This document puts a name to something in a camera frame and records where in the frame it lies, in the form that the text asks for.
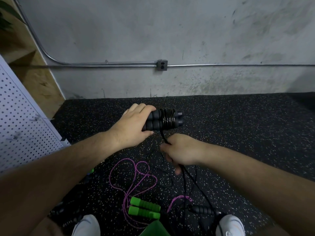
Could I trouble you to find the person's right hand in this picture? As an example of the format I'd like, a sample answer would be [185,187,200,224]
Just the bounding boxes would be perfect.
[159,133,208,175]

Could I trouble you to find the person's left hand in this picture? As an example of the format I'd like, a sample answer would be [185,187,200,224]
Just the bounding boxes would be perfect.
[106,103,157,150]

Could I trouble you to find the black foam-handled jump rope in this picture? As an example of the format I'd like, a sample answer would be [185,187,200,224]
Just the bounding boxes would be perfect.
[188,204,224,229]
[142,108,217,214]

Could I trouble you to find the pink green-handled jump rope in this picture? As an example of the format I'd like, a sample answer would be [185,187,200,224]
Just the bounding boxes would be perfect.
[108,158,194,229]

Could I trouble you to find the pile of black ropes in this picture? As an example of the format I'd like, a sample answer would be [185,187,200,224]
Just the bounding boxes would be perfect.
[48,191,90,230]

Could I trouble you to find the white pegboard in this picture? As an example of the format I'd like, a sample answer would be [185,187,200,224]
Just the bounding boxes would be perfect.
[0,54,71,174]

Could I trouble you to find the person's left forearm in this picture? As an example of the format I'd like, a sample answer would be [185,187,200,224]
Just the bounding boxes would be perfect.
[0,131,118,236]

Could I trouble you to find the person's right forearm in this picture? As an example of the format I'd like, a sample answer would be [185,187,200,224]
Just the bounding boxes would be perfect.
[199,142,315,236]

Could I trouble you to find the metal conduit pipe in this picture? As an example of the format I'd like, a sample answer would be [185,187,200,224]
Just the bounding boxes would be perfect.
[12,0,315,68]

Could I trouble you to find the white right shoe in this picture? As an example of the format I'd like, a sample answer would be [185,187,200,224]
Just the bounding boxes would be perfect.
[215,214,246,236]

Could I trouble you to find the white shoe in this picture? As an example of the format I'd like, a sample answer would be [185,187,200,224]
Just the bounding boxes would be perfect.
[215,214,246,236]
[72,214,101,236]

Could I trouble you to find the white left shoe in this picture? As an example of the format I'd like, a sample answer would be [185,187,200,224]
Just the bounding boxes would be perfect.
[72,214,101,236]

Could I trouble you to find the green potted plant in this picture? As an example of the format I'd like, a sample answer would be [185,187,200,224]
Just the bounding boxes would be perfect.
[0,8,21,31]

